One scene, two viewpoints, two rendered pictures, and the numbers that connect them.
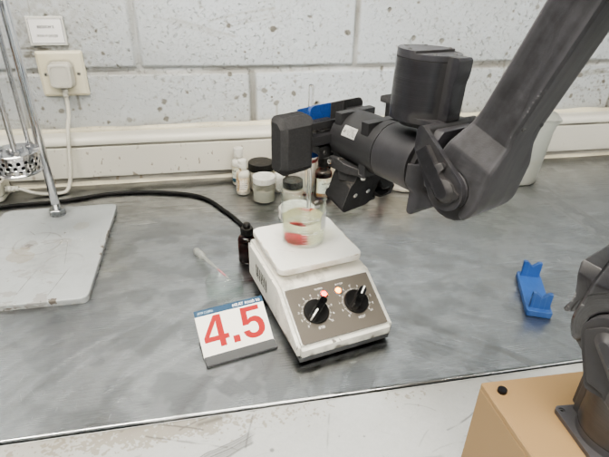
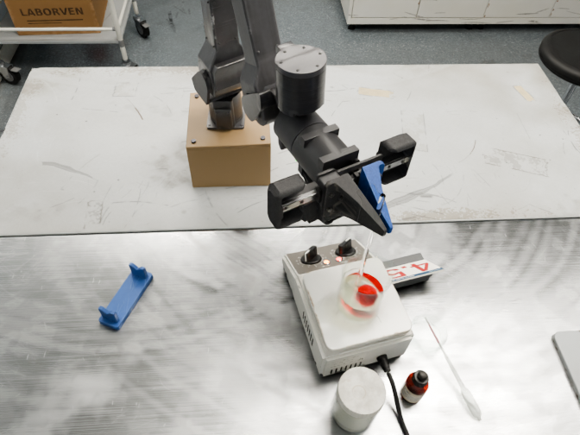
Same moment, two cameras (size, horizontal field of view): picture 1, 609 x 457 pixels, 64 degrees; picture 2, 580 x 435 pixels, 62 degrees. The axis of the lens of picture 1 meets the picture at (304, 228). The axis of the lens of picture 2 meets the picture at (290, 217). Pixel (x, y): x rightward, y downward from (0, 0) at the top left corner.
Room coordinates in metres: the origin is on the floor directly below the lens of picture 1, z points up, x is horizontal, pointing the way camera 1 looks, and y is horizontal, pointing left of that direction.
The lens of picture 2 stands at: (0.91, -0.07, 1.56)
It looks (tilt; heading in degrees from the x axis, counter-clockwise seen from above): 51 degrees down; 185
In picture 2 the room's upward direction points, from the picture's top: 4 degrees clockwise
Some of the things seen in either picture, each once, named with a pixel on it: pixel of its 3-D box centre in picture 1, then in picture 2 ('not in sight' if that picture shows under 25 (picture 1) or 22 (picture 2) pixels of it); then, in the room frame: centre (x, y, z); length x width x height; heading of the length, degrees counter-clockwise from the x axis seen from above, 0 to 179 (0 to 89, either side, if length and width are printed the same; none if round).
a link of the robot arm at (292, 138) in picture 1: (362, 139); (330, 163); (0.50, -0.06, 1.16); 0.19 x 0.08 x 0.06; 127
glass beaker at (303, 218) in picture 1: (301, 214); (364, 289); (0.58, 0.00, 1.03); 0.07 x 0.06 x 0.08; 110
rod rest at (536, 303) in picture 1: (535, 286); (124, 293); (0.58, -0.34, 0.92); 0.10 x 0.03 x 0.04; 167
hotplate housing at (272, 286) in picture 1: (312, 278); (344, 301); (0.55, -0.01, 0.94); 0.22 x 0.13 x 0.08; 23
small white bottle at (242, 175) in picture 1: (243, 176); not in sight; (0.91, 0.13, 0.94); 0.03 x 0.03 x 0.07
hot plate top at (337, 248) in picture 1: (304, 243); (355, 301); (0.58, 0.00, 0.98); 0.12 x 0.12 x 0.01; 23
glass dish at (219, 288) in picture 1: (225, 286); (426, 333); (0.57, 0.11, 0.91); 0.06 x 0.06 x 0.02
